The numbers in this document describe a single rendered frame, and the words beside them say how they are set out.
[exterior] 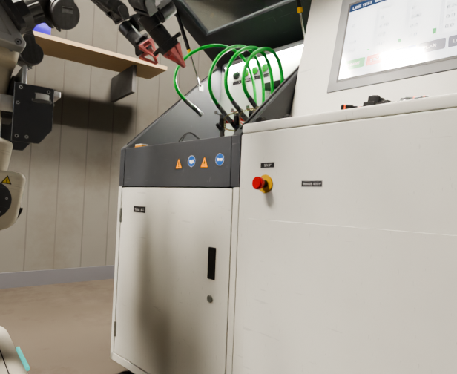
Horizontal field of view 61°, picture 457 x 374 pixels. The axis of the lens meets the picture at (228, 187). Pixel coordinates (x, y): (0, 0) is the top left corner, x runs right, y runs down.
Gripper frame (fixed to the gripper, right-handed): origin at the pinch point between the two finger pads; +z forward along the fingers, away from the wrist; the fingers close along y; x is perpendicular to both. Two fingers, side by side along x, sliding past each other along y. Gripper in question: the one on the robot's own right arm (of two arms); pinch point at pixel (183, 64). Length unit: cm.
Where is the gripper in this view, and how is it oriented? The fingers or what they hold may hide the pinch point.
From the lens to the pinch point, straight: 140.3
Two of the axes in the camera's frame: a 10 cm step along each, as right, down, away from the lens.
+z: 6.0, 7.3, 3.3
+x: -4.9, 0.1, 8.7
